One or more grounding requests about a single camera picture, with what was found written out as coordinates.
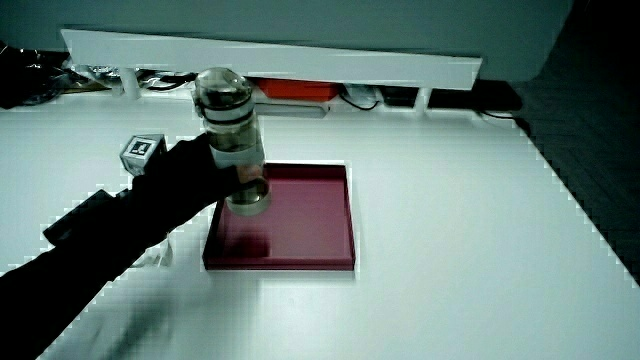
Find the grey flat bar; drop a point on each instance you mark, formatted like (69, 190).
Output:
(295, 110)

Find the clear bottle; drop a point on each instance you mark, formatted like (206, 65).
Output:
(230, 125)

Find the person's left hand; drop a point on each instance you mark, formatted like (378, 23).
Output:
(185, 180)

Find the black bag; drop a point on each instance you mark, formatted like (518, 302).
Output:
(27, 75)

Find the dark red tray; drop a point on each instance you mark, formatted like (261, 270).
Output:
(305, 220)

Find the white desk shelf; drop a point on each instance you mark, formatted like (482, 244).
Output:
(270, 60)

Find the person's left forearm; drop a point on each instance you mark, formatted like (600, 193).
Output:
(75, 270)

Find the long black box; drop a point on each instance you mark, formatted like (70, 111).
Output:
(475, 95)

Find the clear plastic wrapper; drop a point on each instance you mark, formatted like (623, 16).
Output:
(161, 256)

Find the orange box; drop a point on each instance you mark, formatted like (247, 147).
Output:
(300, 89)

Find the small black box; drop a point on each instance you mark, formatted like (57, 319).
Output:
(400, 96)

